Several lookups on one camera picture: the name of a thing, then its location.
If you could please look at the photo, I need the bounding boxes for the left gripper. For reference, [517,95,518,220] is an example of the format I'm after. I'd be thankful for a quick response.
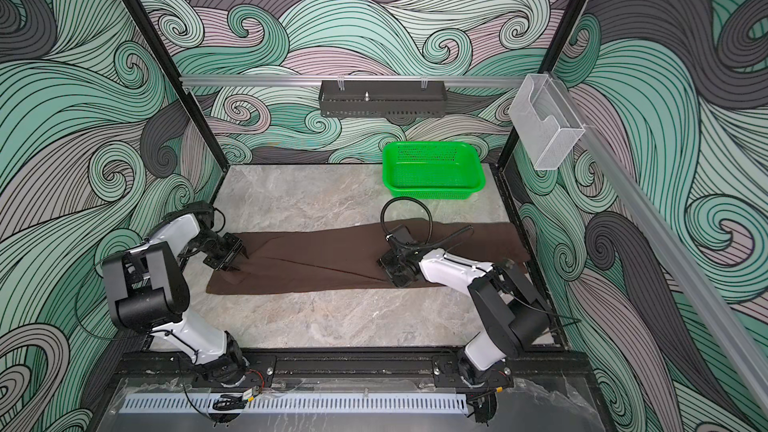
[191,232,246,272]

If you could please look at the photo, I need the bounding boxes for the brown trousers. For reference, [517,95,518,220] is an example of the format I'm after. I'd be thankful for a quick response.
[206,222,531,295]

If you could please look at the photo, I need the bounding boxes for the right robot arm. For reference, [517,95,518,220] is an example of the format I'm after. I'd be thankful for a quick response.
[378,226,552,386]

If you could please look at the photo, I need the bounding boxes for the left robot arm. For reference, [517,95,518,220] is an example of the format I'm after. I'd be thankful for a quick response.
[97,201,248,387]

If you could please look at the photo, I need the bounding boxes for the green plastic basket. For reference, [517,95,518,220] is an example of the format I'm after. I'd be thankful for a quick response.
[382,141,486,200]

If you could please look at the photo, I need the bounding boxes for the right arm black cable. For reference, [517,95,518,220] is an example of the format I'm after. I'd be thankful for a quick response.
[380,195,475,253]

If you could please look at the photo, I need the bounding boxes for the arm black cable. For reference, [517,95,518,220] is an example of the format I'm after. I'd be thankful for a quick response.
[73,209,229,367]
[380,195,475,253]

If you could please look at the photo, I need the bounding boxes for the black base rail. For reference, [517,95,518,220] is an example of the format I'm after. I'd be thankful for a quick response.
[115,347,591,390]

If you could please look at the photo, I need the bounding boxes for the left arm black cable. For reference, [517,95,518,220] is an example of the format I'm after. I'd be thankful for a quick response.
[73,209,229,367]

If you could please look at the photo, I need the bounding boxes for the aluminium rail back wall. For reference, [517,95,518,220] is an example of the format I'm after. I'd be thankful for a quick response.
[179,74,529,91]

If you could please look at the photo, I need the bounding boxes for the aluminium rail wall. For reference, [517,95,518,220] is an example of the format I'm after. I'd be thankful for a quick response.
[179,74,529,91]
[552,77,767,412]

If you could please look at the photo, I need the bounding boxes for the white slotted cable duct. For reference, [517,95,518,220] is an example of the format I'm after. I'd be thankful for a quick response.
[117,392,469,415]

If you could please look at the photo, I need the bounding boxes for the black perforated wall tray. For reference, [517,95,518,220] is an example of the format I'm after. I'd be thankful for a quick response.
[318,79,448,123]

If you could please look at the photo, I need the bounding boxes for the clear acrylic wall holder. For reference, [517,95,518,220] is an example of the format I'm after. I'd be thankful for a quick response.
[509,74,585,171]

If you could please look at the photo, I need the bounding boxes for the black frame post left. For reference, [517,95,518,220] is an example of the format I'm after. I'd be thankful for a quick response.
[121,0,230,174]

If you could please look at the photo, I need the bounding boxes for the black frame post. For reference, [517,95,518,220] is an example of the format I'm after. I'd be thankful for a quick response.
[121,0,230,174]
[498,0,588,171]

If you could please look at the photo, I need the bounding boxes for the aluminium rail right wall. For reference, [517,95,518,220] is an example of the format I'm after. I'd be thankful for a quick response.
[552,77,767,412]

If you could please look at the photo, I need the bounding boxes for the black frame post right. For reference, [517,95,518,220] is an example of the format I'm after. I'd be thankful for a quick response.
[498,0,588,171]

